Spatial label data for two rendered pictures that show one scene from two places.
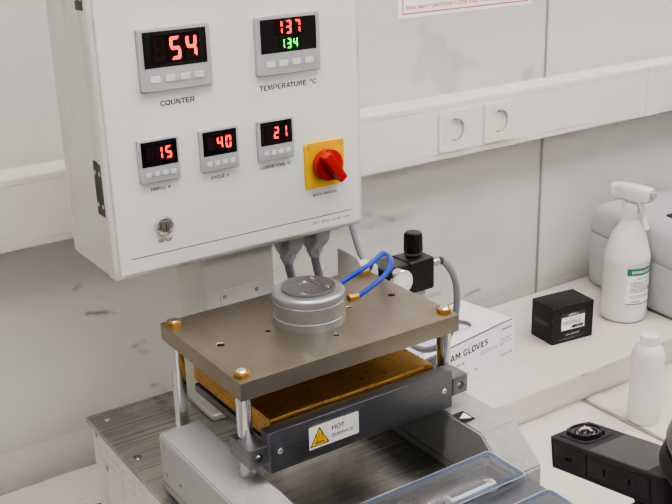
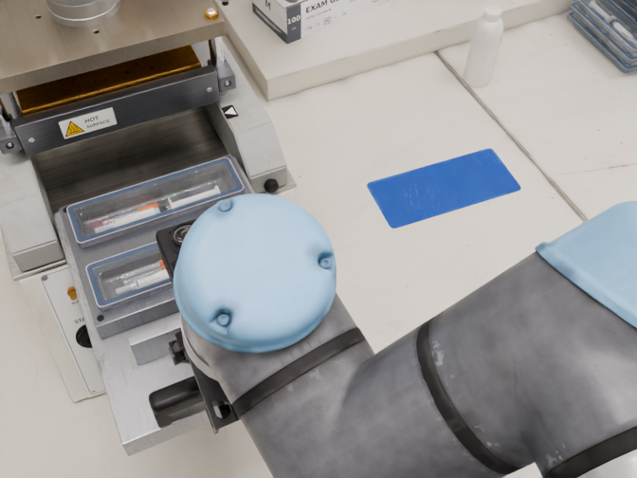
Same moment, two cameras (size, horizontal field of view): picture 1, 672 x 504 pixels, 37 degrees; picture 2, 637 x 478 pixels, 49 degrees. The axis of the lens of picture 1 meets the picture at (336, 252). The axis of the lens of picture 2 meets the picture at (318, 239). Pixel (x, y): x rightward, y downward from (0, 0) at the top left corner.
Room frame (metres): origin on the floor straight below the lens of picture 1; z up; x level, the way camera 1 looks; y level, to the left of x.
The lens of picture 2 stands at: (0.35, -0.33, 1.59)
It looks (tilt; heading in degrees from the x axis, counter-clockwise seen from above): 53 degrees down; 8
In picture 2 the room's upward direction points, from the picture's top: 1 degrees clockwise
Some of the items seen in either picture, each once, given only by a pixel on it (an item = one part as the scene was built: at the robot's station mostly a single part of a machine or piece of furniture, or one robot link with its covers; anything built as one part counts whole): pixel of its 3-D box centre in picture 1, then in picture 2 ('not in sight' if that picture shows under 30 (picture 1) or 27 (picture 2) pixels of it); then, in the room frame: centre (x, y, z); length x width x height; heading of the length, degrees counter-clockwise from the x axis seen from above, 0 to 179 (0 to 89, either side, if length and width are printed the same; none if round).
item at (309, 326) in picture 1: (310, 326); (100, 6); (1.04, 0.03, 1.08); 0.31 x 0.24 x 0.13; 123
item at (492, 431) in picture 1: (452, 426); (234, 110); (1.01, -0.13, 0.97); 0.26 x 0.05 x 0.07; 33
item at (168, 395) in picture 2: not in sight; (231, 379); (0.63, -0.21, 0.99); 0.15 x 0.02 x 0.04; 123
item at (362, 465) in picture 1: (299, 453); (112, 108); (1.03, 0.05, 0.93); 0.46 x 0.35 x 0.01; 33
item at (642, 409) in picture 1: (646, 377); (484, 45); (1.39, -0.47, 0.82); 0.05 x 0.05 x 0.14
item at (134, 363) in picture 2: not in sight; (187, 278); (0.74, -0.14, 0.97); 0.30 x 0.22 x 0.08; 33
